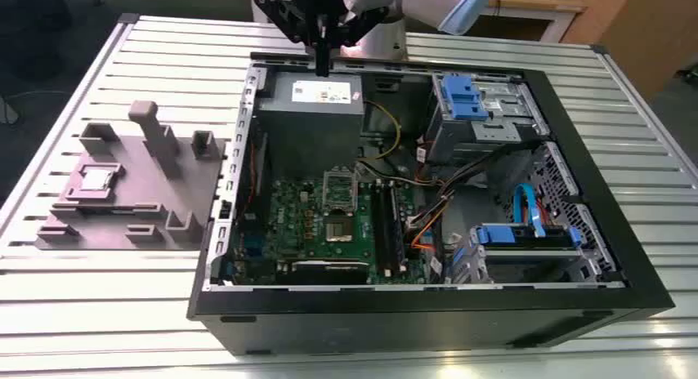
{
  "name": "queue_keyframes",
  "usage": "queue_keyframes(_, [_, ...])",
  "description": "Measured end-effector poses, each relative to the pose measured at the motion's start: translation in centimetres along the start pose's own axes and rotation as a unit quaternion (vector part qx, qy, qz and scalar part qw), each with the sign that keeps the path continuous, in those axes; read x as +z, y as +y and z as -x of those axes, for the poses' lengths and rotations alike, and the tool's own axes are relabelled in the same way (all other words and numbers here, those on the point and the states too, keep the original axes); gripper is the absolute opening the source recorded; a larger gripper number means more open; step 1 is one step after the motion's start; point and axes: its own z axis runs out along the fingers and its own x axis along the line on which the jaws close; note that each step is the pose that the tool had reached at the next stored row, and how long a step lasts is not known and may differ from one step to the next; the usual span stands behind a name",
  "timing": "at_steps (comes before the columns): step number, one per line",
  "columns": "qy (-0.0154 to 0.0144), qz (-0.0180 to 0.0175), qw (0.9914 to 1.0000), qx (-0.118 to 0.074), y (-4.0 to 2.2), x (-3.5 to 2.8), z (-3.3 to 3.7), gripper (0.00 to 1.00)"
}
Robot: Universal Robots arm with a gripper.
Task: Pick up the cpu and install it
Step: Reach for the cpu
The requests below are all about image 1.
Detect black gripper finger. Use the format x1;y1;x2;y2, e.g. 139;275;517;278
323;7;390;78
254;0;325;78

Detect silver CPU chip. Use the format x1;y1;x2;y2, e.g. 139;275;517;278
80;170;116;191

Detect CPU socket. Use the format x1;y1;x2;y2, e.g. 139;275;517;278
325;215;357;243

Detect blue drive bay latch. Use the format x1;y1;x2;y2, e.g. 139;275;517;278
442;74;491;122

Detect grey power supply unit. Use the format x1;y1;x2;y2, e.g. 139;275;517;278
255;72;366;172

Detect grey metal drive cage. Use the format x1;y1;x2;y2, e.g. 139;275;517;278
425;71;550;164

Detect metal socket cover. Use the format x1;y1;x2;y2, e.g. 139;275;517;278
323;168;361;216

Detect green motherboard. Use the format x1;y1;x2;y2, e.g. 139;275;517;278
227;172;433;286

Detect grey parts rack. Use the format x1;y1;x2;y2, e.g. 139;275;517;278
34;100;230;252

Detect wooden cabinet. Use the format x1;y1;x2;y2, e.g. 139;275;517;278
561;0;698;99

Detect hard disk in blue carrier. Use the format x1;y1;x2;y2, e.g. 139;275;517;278
469;225;582;252

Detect black RAM stick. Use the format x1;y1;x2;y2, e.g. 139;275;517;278
75;206;139;216

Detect black graphics card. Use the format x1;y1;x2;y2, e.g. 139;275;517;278
275;258;370;285

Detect grey metal disk bay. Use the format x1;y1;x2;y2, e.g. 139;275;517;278
442;223;627;289

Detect black PC case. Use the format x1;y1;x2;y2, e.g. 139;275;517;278
187;51;677;355

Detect yellow wire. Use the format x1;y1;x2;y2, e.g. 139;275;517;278
357;100;403;162

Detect black sleeved cable bundle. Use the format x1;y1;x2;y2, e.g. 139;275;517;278
409;140;549;230

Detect orange power wires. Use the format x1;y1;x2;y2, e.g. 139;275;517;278
407;221;441;254

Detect blue flat wire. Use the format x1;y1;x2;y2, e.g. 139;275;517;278
511;182;547;239

